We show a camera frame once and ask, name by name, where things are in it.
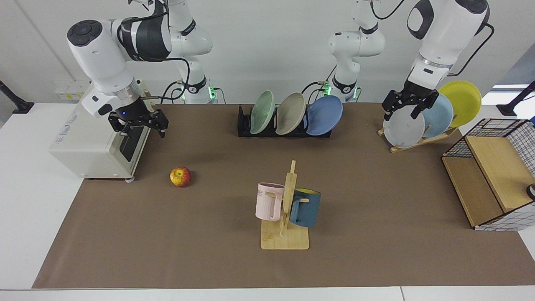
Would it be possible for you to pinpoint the red yellow apple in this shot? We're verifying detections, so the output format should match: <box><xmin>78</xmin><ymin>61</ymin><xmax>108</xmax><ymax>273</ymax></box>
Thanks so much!
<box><xmin>170</xmin><ymin>166</ymin><xmax>192</xmax><ymax>187</ymax></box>

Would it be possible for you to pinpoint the light blue plate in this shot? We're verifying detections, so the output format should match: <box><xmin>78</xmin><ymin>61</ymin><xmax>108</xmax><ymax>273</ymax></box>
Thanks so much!
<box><xmin>412</xmin><ymin>92</ymin><xmax>454</xmax><ymax>138</ymax></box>

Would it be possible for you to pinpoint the grey plate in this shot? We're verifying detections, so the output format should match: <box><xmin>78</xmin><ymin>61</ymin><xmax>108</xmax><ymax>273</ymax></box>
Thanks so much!
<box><xmin>383</xmin><ymin>103</ymin><xmax>425</xmax><ymax>149</ymax></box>

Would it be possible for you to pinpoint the wooden plate rack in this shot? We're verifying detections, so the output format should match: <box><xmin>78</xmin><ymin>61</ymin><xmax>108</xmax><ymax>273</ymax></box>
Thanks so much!
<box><xmin>377</xmin><ymin>125</ymin><xmax>459</xmax><ymax>153</ymax></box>

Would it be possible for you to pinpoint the yellow plate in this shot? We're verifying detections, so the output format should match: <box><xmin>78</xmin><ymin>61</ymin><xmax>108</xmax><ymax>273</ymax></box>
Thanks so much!
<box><xmin>438</xmin><ymin>81</ymin><xmax>482</xmax><ymax>128</ymax></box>

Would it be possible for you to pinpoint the black dish rack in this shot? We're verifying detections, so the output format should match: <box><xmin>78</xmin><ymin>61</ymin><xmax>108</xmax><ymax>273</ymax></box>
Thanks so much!
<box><xmin>237</xmin><ymin>105</ymin><xmax>333</xmax><ymax>138</ymax></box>

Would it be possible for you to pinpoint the beige plate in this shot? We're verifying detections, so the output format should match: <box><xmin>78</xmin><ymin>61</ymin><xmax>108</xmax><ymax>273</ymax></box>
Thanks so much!
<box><xmin>275</xmin><ymin>92</ymin><xmax>306</xmax><ymax>135</ymax></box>

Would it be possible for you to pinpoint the pale green plate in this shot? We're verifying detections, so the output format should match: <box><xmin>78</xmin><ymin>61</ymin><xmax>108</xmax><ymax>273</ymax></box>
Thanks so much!
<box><xmin>250</xmin><ymin>90</ymin><xmax>275</xmax><ymax>135</ymax></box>

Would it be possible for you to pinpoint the pale toaster oven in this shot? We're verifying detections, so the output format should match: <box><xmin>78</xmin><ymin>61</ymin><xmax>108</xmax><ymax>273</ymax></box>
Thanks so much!
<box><xmin>49</xmin><ymin>79</ymin><xmax>157</xmax><ymax>181</ymax></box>

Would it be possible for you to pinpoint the brown table cloth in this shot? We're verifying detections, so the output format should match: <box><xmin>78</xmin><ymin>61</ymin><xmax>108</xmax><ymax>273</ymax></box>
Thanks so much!
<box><xmin>32</xmin><ymin>103</ymin><xmax>535</xmax><ymax>289</ymax></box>

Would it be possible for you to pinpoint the dark blue cup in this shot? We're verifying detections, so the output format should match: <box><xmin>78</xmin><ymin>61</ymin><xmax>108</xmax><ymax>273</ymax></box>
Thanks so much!
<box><xmin>289</xmin><ymin>188</ymin><xmax>321</xmax><ymax>228</ymax></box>

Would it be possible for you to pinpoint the pink cup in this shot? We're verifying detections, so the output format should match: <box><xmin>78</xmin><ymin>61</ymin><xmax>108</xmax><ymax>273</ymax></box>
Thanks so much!
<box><xmin>255</xmin><ymin>182</ymin><xmax>285</xmax><ymax>221</ymax></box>

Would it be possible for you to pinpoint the wooden cup stand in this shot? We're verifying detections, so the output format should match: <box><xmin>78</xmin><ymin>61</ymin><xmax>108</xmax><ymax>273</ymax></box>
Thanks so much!
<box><xmin>261</xmin><ymin>160</ymin><xmax>310</xmax><ymax>250</ymax></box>

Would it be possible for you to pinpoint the white wall socket box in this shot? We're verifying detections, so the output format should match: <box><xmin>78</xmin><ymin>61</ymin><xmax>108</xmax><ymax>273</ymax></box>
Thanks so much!
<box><xmin>54</xmin><ymin>81</ymin><xmax>90</xmax><ymax>101</ymax></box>

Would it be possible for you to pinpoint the black mount stand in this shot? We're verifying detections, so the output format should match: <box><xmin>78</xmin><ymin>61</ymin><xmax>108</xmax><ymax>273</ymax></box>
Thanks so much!
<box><xmin>0</xmin><ymin>79</ymin><xmax>35</xmax><ymax>114</ymax></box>
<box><xmin>497</xmin><ymin>81</ymin><xmax>535</xmax><ymax>117</ymax></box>

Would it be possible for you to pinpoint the wire basket with wooden floor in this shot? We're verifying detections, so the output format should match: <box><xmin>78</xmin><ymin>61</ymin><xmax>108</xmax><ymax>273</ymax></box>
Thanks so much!
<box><xmin>442</xmin><ymin>118</ymin><xmax>535</xmax><ymax>232</ymax></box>

